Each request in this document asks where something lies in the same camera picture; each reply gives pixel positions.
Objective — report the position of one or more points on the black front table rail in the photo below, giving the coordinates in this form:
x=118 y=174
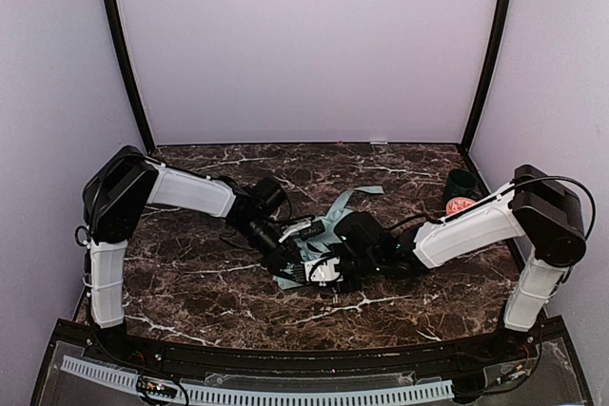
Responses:
x=460 y=357

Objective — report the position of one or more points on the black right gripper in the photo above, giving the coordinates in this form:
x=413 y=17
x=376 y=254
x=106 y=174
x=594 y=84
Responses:
x=343 y=263

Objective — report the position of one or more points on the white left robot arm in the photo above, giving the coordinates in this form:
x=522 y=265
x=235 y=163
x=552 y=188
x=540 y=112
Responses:
x=117 y=196

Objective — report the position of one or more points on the black corner post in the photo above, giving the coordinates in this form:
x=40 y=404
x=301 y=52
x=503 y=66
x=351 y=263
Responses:
x=121 y=51
x=487 y=72

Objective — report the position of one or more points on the dark green mug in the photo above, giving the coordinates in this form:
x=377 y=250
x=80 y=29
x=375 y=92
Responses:
x=460 y=183

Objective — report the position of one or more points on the black left corner post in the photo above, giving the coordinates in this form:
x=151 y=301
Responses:
x=121 y=51

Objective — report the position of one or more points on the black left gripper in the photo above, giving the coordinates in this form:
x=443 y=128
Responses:
x=284 y=260

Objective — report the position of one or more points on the grey slotted cable duct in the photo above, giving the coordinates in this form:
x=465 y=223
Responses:
x=241 y=390

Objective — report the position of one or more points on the black right corner post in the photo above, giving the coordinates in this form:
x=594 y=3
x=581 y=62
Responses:
x=487 y=72

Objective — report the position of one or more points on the orange patterned ceramic bowl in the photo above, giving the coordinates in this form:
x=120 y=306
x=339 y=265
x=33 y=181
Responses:
x=457 y=205

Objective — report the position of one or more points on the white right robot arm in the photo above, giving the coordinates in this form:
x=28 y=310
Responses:
x=344 y=247

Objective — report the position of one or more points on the black and mint umbrella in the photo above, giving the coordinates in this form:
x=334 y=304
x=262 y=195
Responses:
x=316 y=253

